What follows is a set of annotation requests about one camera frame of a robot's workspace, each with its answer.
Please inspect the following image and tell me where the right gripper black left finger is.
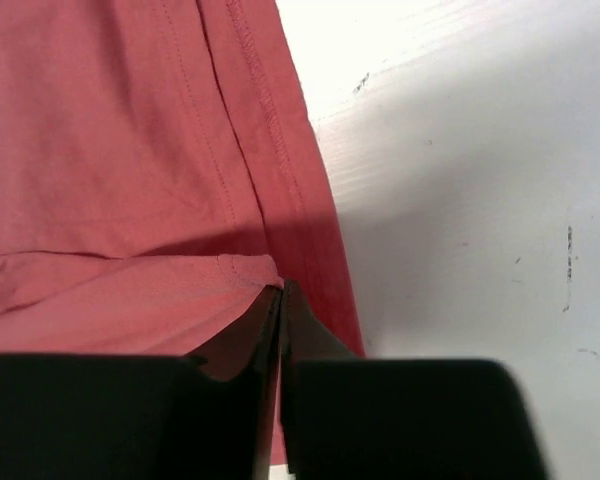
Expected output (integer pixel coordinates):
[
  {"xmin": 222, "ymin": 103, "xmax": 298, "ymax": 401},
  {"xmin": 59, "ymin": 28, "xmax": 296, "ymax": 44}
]
[{"xmin": 0, "ymin": 287, "xmax": 281, "ymax": 479}]

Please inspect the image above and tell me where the pink t shirt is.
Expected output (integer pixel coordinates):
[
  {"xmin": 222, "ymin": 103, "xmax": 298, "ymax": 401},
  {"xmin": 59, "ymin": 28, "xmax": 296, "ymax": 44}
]
[{"xmin": 0, "ymin": 0, "xmax": 367, "ymax": 469}]

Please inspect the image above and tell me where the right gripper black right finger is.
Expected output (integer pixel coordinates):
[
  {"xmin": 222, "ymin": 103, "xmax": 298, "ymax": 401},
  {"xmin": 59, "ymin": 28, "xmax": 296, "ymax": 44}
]
[{"xmin": 280, "ymin": 282, "xmax": 550, "ymax": 479}]

